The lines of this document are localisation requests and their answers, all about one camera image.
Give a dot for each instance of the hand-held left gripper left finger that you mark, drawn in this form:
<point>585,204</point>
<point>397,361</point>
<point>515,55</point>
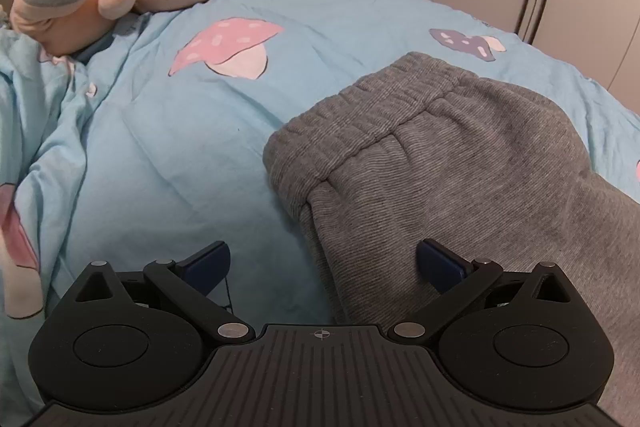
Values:
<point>210,268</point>

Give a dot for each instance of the grey pants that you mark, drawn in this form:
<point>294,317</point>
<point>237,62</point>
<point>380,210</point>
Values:
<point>450,167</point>

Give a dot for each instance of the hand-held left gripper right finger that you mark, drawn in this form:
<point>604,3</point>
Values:
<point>436,268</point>

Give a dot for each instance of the blue mushroom-print bedsheet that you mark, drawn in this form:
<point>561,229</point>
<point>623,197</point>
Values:
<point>190,117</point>

